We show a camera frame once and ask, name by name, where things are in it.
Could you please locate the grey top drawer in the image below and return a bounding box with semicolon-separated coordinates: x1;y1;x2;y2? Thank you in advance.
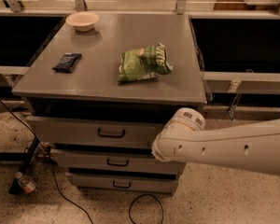
27;102;177;149

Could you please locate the grey drawer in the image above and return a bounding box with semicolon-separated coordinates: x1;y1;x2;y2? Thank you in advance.
51;149;186;175
65;172;178;195
27;102;177;149

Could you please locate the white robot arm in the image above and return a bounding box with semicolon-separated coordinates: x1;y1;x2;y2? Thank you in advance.
152;108;280;175

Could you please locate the grey drawer cabinet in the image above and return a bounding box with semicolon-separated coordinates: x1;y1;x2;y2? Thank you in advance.
11;12;208;196

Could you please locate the grey middle drawer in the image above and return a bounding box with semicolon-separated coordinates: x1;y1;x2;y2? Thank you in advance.
51;149;186;175

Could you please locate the grey bottom drawer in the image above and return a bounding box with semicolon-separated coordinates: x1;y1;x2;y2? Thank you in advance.
65;172;178;195

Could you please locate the green chip bag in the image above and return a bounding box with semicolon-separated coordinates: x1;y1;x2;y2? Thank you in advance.
118;43;173;84

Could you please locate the dark blue snack packet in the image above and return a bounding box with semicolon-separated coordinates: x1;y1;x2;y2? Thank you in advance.
52;53;81;73

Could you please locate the white bowl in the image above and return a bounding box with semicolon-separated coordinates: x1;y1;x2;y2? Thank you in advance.
65;11;99;32

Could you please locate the black top drawer handle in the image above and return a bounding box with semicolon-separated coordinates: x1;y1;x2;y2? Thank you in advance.
97;128;126;138

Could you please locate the black looped floor cable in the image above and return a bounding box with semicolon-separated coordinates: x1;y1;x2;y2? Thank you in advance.
128;193;164;224

